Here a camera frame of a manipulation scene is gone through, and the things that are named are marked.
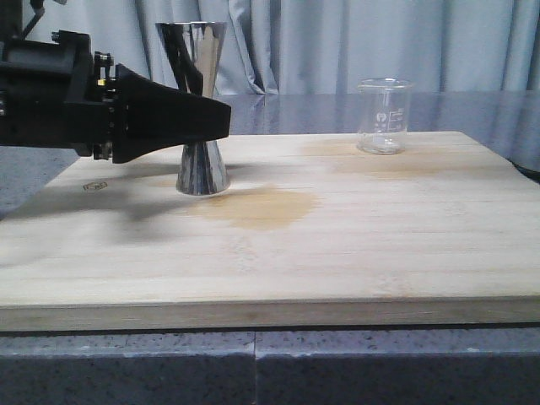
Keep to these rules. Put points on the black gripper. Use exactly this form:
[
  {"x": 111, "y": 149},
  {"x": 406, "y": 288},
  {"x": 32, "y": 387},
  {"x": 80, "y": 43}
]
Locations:
[{"x": 62, "y": 95}]

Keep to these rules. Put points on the steel double jigger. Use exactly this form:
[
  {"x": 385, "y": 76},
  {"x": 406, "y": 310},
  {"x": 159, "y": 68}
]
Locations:
[{"x": 193, "y": 50}]

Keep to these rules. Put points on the glass beaker with clear liquid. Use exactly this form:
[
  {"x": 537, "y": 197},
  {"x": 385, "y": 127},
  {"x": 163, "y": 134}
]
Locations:
[{"x": 383, "y": 114}]

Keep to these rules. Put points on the grey curtain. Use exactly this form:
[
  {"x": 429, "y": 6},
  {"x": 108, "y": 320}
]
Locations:
[{"x": 324, "y": 47}]

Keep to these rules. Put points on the wooden cutting board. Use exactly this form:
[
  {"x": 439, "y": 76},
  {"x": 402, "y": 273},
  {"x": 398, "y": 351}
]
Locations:
[{"x": 310, "y": 232}]

